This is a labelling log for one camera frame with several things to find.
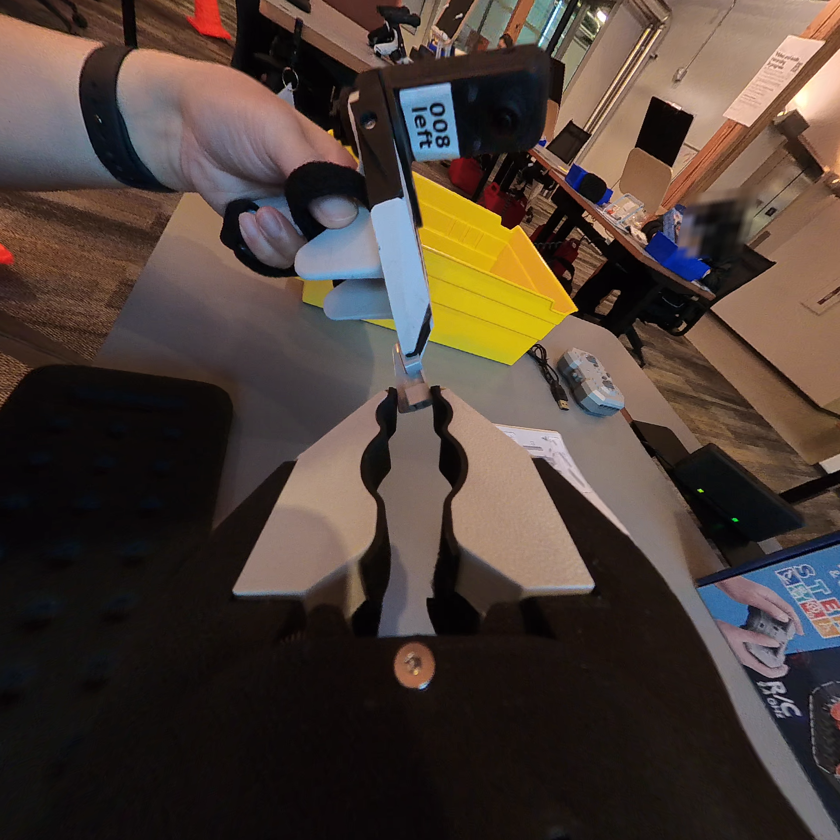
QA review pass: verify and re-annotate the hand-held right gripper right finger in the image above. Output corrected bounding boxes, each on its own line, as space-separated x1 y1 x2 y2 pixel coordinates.
428 386 597 636

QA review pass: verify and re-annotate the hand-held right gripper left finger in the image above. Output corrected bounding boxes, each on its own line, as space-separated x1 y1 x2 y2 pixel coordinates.
231 387 399 636

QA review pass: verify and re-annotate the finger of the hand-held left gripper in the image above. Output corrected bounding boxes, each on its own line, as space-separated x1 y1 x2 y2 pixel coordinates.
371 196 435 361

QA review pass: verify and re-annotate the white instruction booklet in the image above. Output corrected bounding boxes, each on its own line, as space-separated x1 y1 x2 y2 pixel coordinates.
495 423 595 506

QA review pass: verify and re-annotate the yellow plastic bin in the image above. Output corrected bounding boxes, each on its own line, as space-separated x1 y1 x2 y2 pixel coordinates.
301 146 580 366

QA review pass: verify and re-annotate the small light grey brick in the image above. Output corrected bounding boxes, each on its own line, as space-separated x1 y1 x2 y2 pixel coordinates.
392 343 432 414

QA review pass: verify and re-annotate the black usb cable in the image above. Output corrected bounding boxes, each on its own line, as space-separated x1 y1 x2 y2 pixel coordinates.
526 343 572 414

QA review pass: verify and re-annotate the grey remote controller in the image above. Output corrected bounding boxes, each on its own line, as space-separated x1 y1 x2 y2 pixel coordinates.
555 346 627 417

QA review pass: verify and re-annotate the grey desk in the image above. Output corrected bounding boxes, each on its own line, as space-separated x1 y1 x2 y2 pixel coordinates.
98 190 840 840

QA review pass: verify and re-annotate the brown background desk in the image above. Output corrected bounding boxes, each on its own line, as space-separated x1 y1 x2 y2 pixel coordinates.
259 0 421 74

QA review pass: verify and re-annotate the long wooden desk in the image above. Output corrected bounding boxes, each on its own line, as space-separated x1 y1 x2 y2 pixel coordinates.
525 141 719 342

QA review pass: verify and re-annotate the person's left hand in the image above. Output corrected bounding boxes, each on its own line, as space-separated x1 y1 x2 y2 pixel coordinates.
118 49 362 269

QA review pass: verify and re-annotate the blue storage bin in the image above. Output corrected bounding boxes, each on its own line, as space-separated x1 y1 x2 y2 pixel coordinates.
645 231 711 282
566 163 616 206

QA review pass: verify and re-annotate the black and white tool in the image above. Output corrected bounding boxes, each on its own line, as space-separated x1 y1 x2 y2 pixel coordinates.
366 5 422 64

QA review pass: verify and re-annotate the blue robot kit box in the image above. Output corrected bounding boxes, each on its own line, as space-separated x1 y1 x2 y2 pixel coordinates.
696 532 840 829

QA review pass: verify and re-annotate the black wristband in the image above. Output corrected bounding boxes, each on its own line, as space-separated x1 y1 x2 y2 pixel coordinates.
79 43 175 194

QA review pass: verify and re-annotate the wall poster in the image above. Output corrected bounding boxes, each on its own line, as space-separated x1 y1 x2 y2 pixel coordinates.
724 35 826 127

